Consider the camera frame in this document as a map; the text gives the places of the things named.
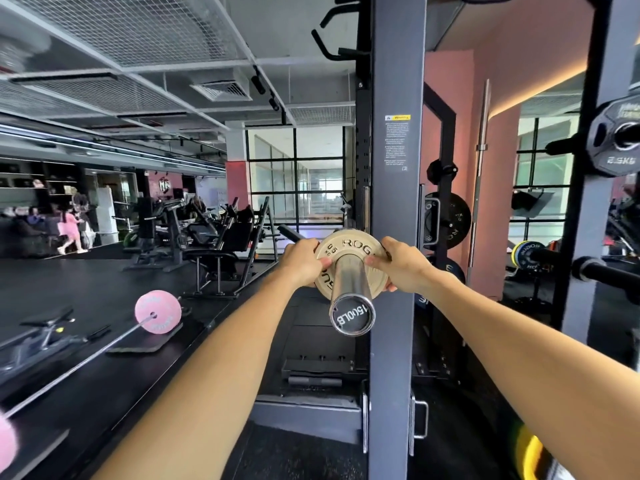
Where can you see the black workout bench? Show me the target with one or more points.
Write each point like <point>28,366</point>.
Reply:
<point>42,339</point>

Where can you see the black framed window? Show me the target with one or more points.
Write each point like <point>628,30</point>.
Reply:
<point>296,174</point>

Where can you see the ceiling air vent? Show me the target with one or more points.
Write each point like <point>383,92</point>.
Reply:
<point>222,87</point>

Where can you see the small black weight plate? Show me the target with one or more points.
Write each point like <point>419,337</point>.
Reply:
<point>607,144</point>

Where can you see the person's right thumb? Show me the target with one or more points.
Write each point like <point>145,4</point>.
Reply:
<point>377,262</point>

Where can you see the person's left forearm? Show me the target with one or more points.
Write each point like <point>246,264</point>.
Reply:
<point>215,374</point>

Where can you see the black exercise machine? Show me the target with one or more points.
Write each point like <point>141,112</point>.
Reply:
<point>150,229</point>

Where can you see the thin silver barbell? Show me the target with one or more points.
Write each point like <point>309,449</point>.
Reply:
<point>80,365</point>

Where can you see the black padded bar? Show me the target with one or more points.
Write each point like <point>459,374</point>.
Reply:
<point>290,232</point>

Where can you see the black floor mat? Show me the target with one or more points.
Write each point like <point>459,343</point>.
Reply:
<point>142,344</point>

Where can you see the black wall shelves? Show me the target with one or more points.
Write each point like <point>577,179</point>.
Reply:
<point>35,182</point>

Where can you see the person's left thumb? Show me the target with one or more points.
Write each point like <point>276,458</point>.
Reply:
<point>320,263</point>

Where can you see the black track lights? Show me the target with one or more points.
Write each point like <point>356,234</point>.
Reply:
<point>260,84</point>

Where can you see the small tan weight plate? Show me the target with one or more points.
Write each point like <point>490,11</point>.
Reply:
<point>350,243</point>

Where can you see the person's left hand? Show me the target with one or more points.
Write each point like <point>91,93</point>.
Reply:
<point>299,262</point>

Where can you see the pink weight plate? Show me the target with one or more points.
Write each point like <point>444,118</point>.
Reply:
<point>157,312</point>
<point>6,444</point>

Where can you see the black leg press machine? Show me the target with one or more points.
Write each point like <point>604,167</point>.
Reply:
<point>227,249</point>

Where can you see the person's right hand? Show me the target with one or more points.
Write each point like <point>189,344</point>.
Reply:
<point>410,269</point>

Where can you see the grey rack upright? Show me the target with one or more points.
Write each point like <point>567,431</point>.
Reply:
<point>397,84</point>

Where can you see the yellow and blue weight plate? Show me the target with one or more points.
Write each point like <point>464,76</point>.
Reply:
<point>522,254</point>

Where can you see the person's right forearm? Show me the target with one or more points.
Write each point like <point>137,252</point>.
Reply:
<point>530,369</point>

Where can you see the black plate storage peg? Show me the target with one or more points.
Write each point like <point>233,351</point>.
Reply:
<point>607,272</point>

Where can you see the upright chrome barbell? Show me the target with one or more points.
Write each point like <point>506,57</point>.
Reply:
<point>481,169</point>

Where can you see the white warning label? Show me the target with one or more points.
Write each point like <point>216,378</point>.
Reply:
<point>397,142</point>

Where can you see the grey rack post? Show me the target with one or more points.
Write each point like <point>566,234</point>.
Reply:
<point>595,204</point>

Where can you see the dark blue weight plate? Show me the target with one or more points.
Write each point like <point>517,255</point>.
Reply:
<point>452,269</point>

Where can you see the large black weight plate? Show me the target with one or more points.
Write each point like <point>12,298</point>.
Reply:
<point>452,219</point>

